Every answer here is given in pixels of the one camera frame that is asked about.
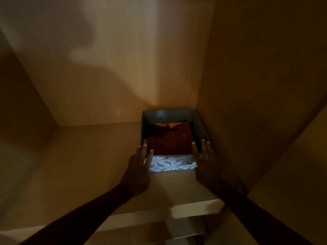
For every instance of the person's left hand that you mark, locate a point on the person's left hand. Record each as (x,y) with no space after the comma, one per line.
(136,173)

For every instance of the person's right hand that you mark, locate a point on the person's right hand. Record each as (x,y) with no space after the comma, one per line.
(207,168)

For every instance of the person's left thumb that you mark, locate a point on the person's left thumb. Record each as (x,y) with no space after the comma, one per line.
(150,157)

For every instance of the person's right thumb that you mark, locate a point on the person's right thumb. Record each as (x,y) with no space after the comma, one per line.
(196,151)

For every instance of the person's right middle finger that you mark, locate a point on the person's right middle finger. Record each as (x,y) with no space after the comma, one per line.
(210,150)

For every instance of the leaf-patterned storage box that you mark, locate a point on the leaf-patterned storage box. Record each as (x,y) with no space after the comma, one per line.
(173,164)

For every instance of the person's right forearm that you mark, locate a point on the person's right forearm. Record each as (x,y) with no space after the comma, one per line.
(255,216)

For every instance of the person's left forearm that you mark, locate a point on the person's left forearm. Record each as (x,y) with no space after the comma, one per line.
(84,219)

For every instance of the maroon folded garment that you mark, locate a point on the maroon folded garment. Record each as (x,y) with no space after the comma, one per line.
(168,140)

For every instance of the yellow folded garment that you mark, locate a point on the yellow folded garment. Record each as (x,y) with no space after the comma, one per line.
(160,124)

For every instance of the wooden wardrobe door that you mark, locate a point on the wooden wardrobe door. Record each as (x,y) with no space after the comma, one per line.
(296,176)

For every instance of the wooden wardrobe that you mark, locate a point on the wooden wardrobe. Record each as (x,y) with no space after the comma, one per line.
(102,73)

